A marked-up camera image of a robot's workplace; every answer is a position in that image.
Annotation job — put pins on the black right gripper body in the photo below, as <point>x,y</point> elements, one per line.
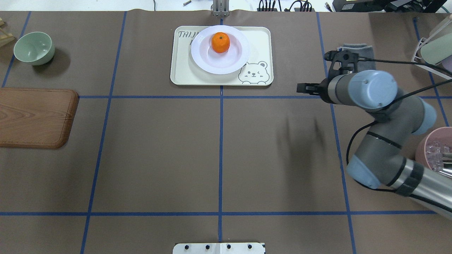
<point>323,90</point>

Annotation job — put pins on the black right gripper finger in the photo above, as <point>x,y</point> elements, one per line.
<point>308,88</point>

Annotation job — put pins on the white round plate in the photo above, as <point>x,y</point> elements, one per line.
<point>225,63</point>

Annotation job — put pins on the orange fruit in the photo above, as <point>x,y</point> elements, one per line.
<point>220,42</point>

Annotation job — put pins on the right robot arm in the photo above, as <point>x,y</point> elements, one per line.
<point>378,164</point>

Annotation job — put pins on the cream bear tray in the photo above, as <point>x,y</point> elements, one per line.
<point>247,62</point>

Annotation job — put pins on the grey folded cloth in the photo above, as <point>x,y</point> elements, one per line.
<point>362,49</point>

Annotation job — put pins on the mint green cup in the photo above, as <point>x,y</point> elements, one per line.
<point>437,50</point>

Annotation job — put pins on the lilac cup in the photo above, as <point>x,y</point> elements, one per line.
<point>447,63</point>

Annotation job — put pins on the pink bowl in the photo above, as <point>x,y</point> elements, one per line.
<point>443,134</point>

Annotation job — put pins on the clear ice cubes pile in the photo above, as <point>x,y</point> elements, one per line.
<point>439,157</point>

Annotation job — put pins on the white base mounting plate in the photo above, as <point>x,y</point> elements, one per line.
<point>220,248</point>

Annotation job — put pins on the light green bowl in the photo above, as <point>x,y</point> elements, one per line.
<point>35,48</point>

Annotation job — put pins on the wooden cup drying rack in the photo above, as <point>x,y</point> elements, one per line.
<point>5,37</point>

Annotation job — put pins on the white wire cup rack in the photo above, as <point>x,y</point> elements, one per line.
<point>443,28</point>

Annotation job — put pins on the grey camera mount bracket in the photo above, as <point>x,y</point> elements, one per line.
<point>220,8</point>

